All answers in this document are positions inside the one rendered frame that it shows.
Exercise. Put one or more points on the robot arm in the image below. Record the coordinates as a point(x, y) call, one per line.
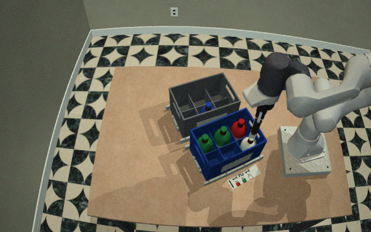
point(320, 105)

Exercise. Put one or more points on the dark grey divided crate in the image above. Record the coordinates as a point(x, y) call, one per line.
point(187, 99)

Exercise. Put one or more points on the white paper pick list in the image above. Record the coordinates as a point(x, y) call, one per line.
point(243, 177)

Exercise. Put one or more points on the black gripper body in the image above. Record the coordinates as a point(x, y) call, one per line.
point(264, 108)

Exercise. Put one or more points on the red bottle with pink label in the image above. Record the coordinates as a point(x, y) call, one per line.
point(239, 129)

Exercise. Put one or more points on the dark blue crate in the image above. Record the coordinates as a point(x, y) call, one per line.
point(230, 156)

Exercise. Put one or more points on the white bottle with grey label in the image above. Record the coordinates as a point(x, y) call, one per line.
point(247, 143)

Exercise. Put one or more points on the green bottle with pale green label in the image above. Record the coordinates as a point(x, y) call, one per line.
point(206, 145)
point(222, 136)

